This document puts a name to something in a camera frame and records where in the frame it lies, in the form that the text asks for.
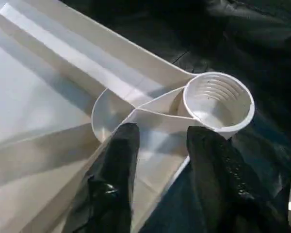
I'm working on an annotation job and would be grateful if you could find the white plastic table top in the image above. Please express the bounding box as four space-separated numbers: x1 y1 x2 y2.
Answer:
0 0 257 233

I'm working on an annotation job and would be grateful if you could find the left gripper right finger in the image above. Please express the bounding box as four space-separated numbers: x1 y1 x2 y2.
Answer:
186 126 291 233

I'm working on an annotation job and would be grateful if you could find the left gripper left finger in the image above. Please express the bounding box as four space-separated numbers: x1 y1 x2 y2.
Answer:
62 122 141 233

